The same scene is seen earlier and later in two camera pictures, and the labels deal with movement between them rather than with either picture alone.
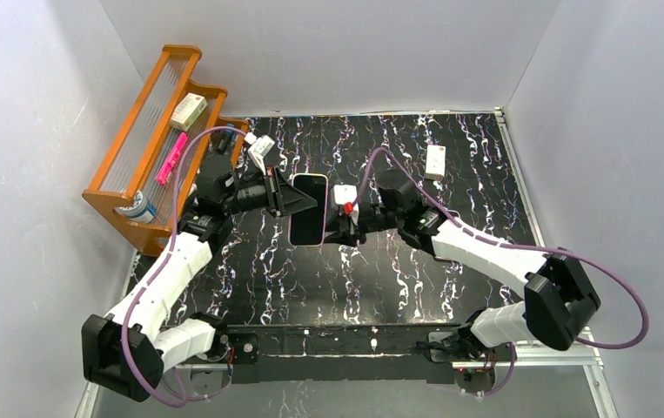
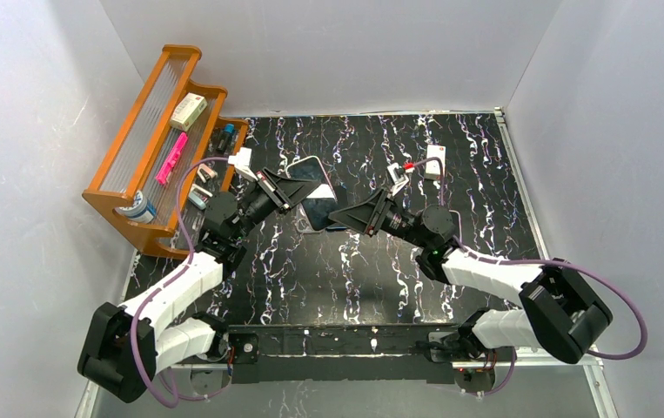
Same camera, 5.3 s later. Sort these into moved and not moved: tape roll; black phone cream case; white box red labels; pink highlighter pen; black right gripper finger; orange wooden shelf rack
Moved: black right gripper finger; black phone cream case
Not moved: tape roll; orange wooden shelf rack; pink highlighter pen; white box red labels
